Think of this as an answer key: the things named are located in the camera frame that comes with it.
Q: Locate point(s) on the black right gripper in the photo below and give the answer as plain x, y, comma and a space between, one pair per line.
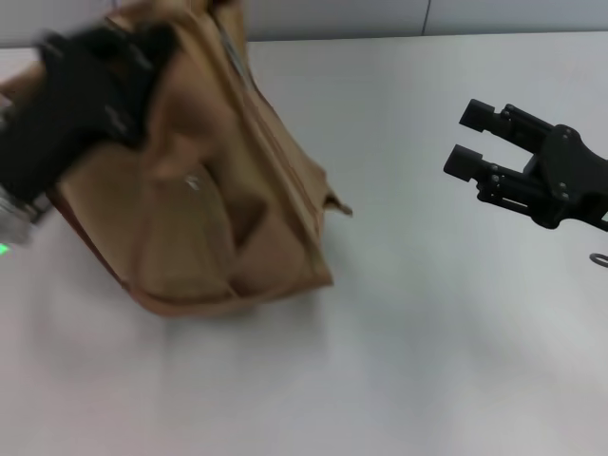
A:
575, 180

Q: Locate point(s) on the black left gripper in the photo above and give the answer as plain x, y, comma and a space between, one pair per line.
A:
62, 114

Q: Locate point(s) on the khaki canvas food bag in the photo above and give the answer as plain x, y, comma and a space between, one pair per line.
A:
214, 199

